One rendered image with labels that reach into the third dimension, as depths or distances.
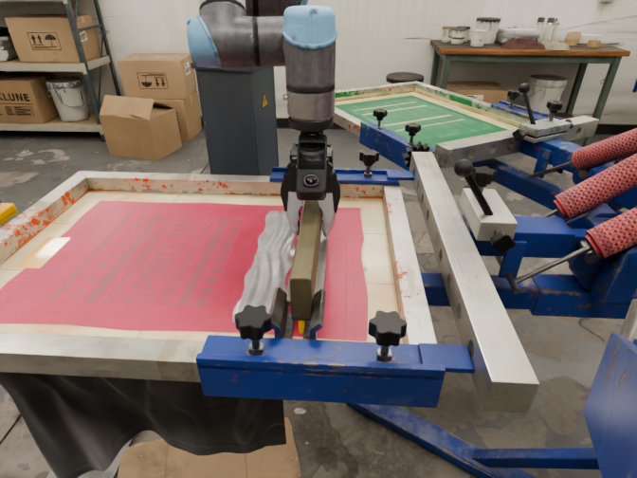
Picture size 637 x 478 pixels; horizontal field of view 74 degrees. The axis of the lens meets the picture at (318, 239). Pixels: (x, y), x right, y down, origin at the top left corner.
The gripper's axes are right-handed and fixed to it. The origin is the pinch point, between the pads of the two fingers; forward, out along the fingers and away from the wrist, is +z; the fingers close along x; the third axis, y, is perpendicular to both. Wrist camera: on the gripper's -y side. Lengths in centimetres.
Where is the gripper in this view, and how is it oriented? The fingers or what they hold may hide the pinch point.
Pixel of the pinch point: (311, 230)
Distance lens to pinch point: 76.4
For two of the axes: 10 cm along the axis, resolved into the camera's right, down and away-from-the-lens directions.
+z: 0.0, 8.5, 5.3
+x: -10.0, -0.3, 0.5
